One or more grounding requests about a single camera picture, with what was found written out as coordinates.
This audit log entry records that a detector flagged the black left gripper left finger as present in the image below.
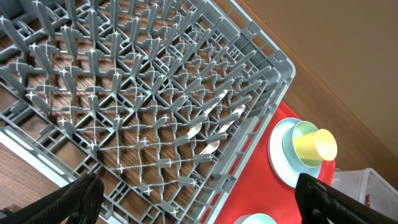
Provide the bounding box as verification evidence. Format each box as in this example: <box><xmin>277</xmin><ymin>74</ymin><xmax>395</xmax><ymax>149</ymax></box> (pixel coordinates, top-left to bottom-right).
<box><xmin>1</xmin><ymin>173</ymin><xmax>104</xmax><ymax>224</ymax></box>

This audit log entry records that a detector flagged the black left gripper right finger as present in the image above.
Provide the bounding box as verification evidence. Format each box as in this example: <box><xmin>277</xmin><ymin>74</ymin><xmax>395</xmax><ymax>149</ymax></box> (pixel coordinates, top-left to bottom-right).
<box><xmin>295</xmin><ymin>173</ymin><xmax>397</xmax><ymax>224</ymax></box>

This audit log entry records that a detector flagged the yellow plastic cup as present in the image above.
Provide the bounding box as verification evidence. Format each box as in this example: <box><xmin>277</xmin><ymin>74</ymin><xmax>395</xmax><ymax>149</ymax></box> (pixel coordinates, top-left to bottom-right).
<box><xmin>293</xmin><ymin>129</ymin><xmax>338</xmax><ymax>161</ymax></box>

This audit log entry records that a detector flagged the light blue bowl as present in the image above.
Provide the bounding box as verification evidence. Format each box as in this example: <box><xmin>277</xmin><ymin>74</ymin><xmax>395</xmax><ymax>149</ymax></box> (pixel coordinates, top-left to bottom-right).
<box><xmin>233</xmin><ymin>213</ymin><xmax>276</xmax><ymax>224</ymax></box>

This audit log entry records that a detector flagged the green bowl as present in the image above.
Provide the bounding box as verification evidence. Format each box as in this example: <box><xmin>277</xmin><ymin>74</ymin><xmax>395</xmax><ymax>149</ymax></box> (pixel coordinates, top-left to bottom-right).
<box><xmin>282</xmin><ymin>121</ymin><xmax>322</xmax><ymax>169</ymax></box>

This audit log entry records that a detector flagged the white plastic fork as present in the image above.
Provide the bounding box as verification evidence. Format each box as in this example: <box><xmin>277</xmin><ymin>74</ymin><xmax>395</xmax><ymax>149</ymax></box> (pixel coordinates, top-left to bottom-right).
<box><xmin>200</xmin><ymin>105</ymin><xmax>246</xmax><ymax>154</ymax></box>

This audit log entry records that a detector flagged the white plastic spoon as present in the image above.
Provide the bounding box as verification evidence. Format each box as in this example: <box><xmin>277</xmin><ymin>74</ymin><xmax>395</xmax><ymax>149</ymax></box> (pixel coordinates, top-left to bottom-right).
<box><xmin>187</xmin><ymin>90</ymin><xmax>228</xmax><ymax>139</ymax></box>

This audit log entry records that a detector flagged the red snack wrapper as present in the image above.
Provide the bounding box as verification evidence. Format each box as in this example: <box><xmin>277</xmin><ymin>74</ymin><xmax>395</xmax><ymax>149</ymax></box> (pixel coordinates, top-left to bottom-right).
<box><xmin>364</xmin><ymin>194</ymin><xmax>370</xmax><ymax>207</ymax></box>

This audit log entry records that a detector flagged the grey dishwasher rack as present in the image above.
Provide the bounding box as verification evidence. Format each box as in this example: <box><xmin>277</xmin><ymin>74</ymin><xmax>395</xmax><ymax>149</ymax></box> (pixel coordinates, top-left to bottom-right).
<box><xmin>1</xmin><ymin>0</ymin><xmax>296</xmax><ymax>223</ymax></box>

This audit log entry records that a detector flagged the clear plastic bin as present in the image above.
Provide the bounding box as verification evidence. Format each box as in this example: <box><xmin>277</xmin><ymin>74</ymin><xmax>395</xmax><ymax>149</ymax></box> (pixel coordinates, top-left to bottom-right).
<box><xmin>331</xmin><ymin>168</ymin><xmax>397</xmax><ymax>220</ymax></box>

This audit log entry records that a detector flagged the light blue plate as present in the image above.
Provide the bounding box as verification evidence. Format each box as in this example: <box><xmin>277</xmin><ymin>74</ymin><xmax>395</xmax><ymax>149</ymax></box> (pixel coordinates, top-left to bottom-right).
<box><xmin>267</xmin><ymin>118</ymin><xmax>321</xmax><ymax>188</ymax></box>

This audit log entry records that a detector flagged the red plastic tray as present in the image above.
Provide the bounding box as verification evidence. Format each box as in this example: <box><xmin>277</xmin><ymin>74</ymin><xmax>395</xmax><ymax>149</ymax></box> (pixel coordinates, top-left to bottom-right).
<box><xmin>200</xmin><ymin>101</ymin><xmax>337</xmax><ymax>224</ymax></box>

